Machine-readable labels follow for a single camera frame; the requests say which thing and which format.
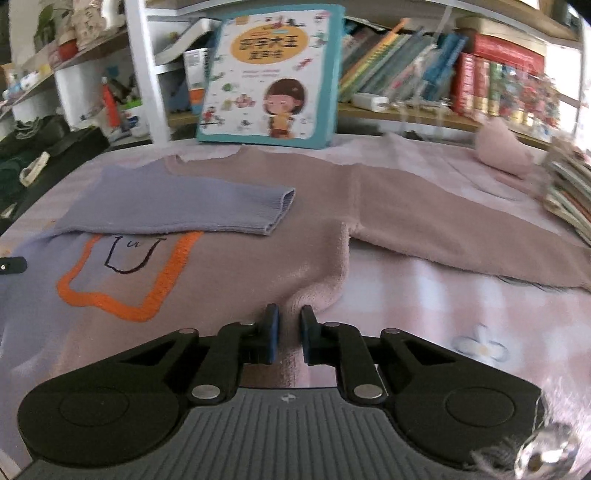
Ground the pink plaid cartoon tablecloth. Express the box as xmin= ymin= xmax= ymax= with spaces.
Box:
xmin=0 ymin=134 xmax=591 ymax=480

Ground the cartoon children's sound book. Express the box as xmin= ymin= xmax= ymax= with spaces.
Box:
xmin=196 ymin=4 xmax=345 ymax=149

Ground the stack of thin booklets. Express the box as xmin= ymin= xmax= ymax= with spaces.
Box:
xmin=542 ymin=138 xmax=591 ymax=245

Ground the row of colourful books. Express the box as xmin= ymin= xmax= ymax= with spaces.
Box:
xmin=339 ymin=18 xmax=561 ymax=130

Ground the white and orange carton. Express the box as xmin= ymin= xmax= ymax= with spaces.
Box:
xmin=184 ymin=48 xmax=213 ymax=116

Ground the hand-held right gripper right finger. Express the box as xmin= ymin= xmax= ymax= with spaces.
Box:
xmin=300 ymin=305 xmax=467 ymax=407

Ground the dark green cloth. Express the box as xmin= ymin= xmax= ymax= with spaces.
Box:
xmin=0 ymin=152 xmax=28 ymax=222

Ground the white wooden bookshelf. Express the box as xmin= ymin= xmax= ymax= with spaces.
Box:
xmin=0 ymin=0 xmax=591 ymax=148

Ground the white rabbit decoration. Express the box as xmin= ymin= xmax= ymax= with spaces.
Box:
xmin=71 ymin=0 xmax=116 ymax=49

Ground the thick open book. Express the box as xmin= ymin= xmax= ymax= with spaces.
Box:
xmin=154 ymin=18 xmax=222 ymax=65

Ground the purple and beige sweater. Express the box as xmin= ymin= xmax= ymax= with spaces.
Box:
xmin=0 ymin=131 xmax=591 ymax=467

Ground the white power adapter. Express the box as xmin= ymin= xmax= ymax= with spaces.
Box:
xmin=353 ymin=92 xmax=391 ymax=112

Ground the white watch strap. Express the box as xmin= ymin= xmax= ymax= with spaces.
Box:
xmin=19 ymin=151 xmax=51 ymax=185

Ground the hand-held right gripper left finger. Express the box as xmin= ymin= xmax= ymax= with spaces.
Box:
xmin=106 ymin=302 xmax=282 ymax=407

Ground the white tin with green lid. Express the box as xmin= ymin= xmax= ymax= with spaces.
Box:
xmin=117 ymin=99 xmax=144 ymax=137

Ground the black box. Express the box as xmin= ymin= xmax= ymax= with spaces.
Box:
xmin=0 ymin=127 xmax=112 ymax=232

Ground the pink plush toy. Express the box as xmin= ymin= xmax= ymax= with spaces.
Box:
xmin=475 ymin=119 xmax=536 ymax=178

